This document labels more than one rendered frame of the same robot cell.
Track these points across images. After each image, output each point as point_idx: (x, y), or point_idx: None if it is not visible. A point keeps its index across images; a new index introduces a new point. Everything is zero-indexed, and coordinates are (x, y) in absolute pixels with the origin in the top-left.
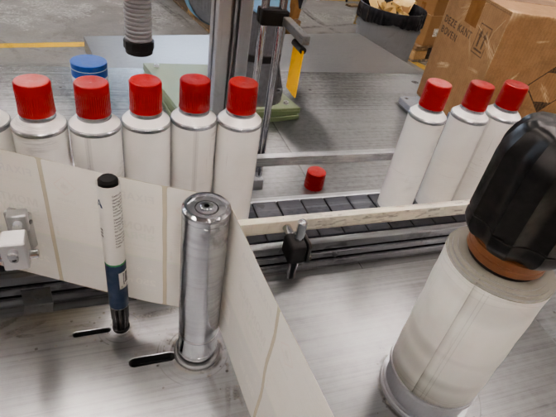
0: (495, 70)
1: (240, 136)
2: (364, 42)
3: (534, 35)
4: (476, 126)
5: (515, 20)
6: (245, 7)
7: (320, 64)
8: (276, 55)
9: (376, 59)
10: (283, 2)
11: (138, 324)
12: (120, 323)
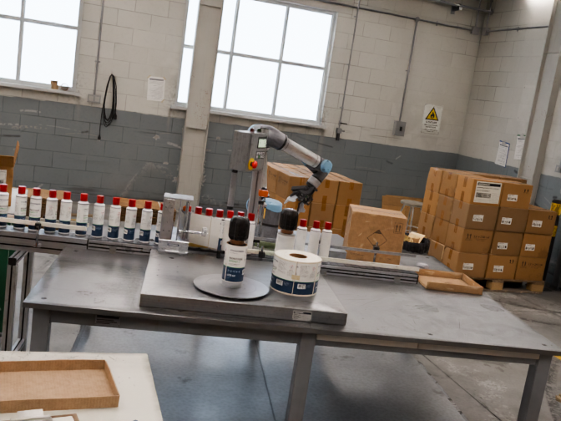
0: (352, 230)
1: (250, 225)
2: (336, 236)
3: (363, 219)
4: (315, 231)
5: (354, 213)
6: (256, 200)
7: (305, 240)
8: (262, 211)
9: (336, 241)
10: (264, 199)
11: (221, 258)
12: (218, 255)
